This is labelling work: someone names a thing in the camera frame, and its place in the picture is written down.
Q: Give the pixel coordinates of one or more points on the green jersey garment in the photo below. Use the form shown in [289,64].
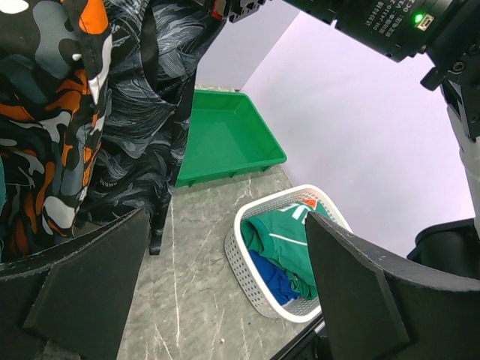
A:
[280,237]

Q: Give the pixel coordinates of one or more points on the blue garment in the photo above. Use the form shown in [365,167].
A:
[275,279]

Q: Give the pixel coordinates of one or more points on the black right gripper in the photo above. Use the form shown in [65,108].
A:
[447,31]

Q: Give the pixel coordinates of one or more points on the orange camouflage shorts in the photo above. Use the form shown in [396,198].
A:
[55,61]

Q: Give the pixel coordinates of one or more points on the green plastic tray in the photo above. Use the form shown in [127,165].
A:
[227,137]

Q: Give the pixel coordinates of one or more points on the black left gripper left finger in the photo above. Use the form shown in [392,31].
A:
[77,294]

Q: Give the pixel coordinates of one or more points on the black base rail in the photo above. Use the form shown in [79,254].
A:
[310,343]

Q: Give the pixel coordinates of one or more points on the white perforated laundry basket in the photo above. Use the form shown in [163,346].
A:
[298,310]

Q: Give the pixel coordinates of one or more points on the dark grey patterned shorts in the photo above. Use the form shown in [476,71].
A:
[156,49]

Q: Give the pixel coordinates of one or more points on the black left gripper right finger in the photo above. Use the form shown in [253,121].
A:
[378,305]

